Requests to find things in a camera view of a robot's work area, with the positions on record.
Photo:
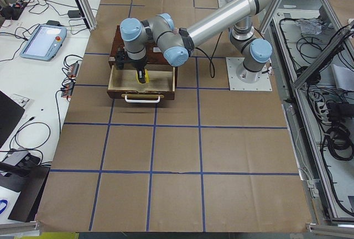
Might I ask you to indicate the yellow cube block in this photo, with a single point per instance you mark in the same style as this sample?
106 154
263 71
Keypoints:
147 76

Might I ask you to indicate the wooden drawer with white handle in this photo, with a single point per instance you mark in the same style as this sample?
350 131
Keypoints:
123 84

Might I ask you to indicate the dark wooden drawer cabinet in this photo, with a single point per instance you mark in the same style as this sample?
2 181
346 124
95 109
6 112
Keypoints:
151 51

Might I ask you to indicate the orange black connector upper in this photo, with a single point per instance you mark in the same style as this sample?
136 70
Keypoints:
73 70

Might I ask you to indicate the orange black connector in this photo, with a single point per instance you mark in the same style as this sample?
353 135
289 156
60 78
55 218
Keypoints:
73 70
67 90

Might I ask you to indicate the orange black connector lower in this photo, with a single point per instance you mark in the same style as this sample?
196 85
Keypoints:
67 90

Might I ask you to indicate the black power adapter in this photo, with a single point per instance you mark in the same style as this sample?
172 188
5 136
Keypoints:
74 14

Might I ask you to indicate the blue teach pendant tablet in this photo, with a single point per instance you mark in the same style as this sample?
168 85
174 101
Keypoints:
44 43

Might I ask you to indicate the brown paper table cover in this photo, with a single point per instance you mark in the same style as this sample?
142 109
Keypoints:
210 160

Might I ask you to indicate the black laptop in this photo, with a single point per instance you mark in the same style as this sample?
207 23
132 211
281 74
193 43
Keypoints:
11 113

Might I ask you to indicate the black electronics board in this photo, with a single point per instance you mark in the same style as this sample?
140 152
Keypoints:
12 11

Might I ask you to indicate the grey usb hub adapter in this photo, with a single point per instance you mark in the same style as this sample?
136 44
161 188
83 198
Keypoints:
21 159

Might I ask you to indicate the white power strip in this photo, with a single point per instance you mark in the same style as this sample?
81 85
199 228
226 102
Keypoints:
322 112

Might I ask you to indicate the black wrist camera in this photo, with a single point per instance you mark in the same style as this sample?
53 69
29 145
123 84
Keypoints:
121 58

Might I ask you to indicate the aluminium frame right side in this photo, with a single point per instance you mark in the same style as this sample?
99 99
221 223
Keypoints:
313 59

